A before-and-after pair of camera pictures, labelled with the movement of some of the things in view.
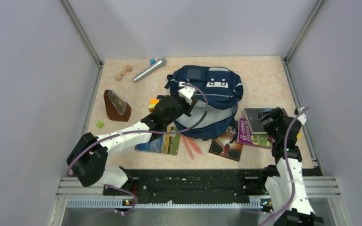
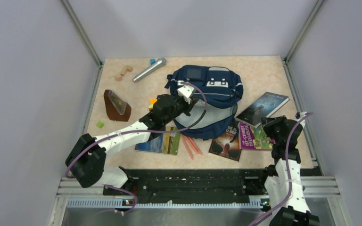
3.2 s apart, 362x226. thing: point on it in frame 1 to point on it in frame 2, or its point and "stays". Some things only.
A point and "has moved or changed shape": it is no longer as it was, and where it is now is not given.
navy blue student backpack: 219,92 stays
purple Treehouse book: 245,136 has moved or changed shape
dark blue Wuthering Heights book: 251,115 has moved or changed shape
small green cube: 100,124 stays
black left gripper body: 181,106 stays
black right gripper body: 272,129 stays
